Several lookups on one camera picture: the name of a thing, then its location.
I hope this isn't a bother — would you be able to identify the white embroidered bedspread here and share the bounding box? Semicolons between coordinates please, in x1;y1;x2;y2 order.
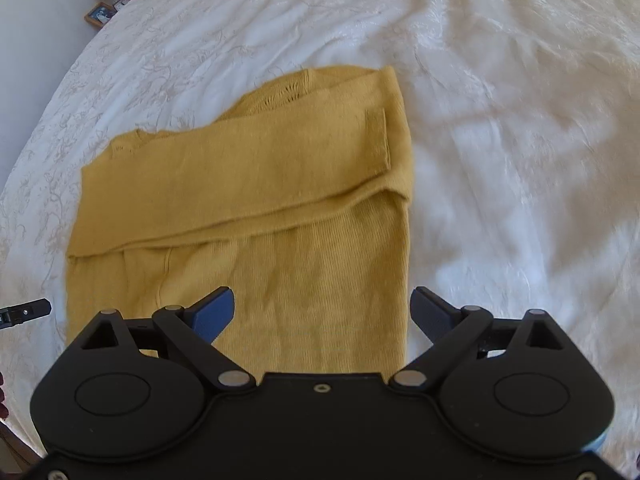
1;0;639;476

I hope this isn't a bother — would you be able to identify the mustard yellow knit sweater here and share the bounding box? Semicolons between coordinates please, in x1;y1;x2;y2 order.
66;65;413;376

